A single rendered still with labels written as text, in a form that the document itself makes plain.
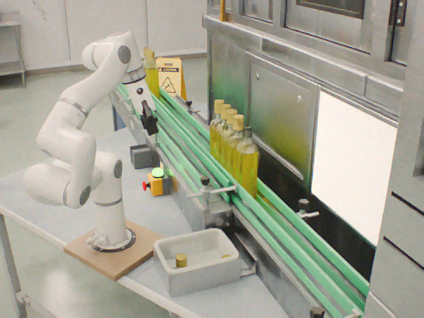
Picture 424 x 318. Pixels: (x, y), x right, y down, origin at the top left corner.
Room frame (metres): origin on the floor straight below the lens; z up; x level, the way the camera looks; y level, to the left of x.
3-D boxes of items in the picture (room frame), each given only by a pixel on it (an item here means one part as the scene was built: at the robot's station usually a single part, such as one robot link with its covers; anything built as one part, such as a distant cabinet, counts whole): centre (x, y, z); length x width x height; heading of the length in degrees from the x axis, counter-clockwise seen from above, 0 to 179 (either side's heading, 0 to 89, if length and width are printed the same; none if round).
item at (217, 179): (2.19, 0.28, 0.93); 1.75 x 0.01 x 0.08; 22
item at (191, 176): (2.16, 0.35, 0.93); 1.75 x 0.01 x 0.08; 22
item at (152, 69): (2.49, 0.33, 1.02); 0.06 x 0.06 x 0.28; 22
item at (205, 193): (1.32, 0.01, 0.95); 0.17 x 0.03 x 0.12; 112
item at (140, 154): (1.96, 0.33, 0.79); 0.08 x 0.08 x 0.08; 22
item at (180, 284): (1.19, 0.03, 0.79); 0.27 x 0.17 x 0.08; 112
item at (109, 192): (1.33, 0.35, 1.01); 0.13 x 0.10 x 0.16; 73
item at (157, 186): (1.70, 0.23, 0.79); 0.07 x 0.07 x 0.07; 22
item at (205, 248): (1.18, 0.06, 0.80); 0.22 x 0.17 x 0.09; 112
